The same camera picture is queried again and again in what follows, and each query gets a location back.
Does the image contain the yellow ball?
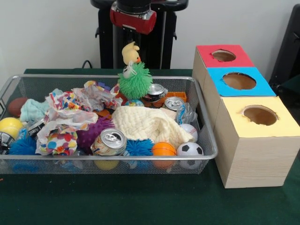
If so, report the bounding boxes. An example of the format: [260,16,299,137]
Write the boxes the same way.
[0,117,23,140]

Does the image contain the dark red ball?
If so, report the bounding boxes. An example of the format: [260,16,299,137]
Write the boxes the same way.
[8,97,30,118]

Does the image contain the blue spiky ball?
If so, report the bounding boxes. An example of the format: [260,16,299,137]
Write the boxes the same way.
[7,136,37,157]

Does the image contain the yellow plush toy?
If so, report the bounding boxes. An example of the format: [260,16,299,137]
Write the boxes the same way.
[122,41,141,66]

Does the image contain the green fuzzy toy with eyes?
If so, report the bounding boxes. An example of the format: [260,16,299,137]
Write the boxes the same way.
[117,62,154,100]

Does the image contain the black chair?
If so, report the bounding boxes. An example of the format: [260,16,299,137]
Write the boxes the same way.
[270,4,300,94]

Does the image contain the black silver drink can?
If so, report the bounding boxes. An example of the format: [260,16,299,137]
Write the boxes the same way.
[26,119,45,139]

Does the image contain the wooden box with three holes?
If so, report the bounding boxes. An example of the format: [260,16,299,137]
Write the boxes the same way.
[192,45,300,188]

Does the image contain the crushed silver can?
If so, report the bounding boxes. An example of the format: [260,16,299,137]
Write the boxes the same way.
[90,129,127,157]

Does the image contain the purple spiky ball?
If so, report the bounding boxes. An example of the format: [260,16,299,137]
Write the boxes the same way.
[76,116,113,151]

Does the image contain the colourful patterned cloth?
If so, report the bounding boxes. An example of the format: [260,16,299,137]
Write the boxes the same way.
[35,81,123,157]

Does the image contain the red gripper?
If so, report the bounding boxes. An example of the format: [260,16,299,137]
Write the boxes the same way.
[110,1,158,47]

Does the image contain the cream knitted cloth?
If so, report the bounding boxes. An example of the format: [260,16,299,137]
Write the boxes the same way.
[112,105,195,146]

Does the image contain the crushed black drink can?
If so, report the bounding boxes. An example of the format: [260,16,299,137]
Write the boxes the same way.
[0,133,15,155]

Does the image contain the small orange basketball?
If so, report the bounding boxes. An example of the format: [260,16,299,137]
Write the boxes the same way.
[151,142,177,168]

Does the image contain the orange toy block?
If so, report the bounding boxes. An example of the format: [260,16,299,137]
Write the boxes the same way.
[164,91,188,103]

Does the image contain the black cable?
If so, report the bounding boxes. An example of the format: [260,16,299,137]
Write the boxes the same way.
[82,60,100,69]

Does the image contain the light teal knitted cloth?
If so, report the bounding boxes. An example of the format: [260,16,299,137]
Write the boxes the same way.
[19,99,50,124]

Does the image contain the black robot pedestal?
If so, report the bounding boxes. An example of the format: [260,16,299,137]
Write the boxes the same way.
[90,0,190,70]

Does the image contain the small soccer ball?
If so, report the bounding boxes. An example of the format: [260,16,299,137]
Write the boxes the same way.
[176,142,204,169]

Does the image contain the clear mesh bin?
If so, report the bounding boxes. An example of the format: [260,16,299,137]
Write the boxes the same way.
[0,74,218,175]

